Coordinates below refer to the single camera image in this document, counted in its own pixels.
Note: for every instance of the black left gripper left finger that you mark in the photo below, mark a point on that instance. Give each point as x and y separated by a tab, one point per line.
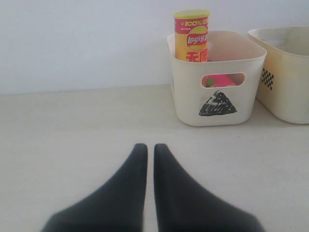
117	206

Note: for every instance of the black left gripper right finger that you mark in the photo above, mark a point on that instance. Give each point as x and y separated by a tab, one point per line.
183	205

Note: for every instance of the pink chips can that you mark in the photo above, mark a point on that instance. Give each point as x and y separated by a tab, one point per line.
218	80

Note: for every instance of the yellow chips can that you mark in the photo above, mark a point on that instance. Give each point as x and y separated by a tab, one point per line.
191	34

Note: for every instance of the cream bin triangle mark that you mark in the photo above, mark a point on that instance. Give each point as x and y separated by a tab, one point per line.
229	53

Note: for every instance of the cream bin square mark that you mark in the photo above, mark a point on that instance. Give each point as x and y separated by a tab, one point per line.
284	81

